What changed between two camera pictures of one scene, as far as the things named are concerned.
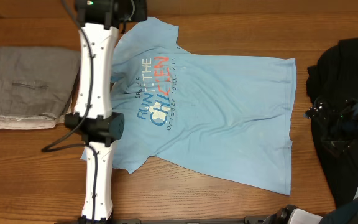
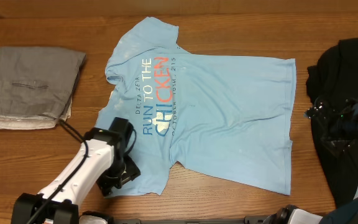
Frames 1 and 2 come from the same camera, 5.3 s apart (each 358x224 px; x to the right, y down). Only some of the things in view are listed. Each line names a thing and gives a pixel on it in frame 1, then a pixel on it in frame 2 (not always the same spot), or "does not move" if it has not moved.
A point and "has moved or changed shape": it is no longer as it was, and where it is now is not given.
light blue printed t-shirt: (229, 119) has moved or changed shape
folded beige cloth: (23, 122) does not move
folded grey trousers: (33, 81) does not move
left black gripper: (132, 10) to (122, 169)
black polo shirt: (342, 90) does not move
